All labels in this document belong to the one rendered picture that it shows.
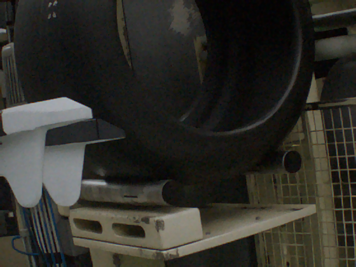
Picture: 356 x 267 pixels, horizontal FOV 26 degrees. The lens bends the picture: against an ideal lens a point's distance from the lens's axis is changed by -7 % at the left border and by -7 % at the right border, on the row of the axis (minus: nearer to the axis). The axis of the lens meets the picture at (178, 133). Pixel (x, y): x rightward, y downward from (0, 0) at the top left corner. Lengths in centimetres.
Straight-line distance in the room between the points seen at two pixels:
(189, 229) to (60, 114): 99
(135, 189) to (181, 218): 11
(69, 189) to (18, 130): 14
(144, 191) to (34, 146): 99
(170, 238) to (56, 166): 83
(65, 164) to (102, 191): 100
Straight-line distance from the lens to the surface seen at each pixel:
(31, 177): 47
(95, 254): 186
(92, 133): 59
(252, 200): 200
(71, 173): 59
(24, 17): 150
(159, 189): 141
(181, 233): 142
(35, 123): 46
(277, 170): 159
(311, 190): 208
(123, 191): 151
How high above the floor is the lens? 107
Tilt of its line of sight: 3 degrees down
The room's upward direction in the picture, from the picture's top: 9 degrees counter-clockwise
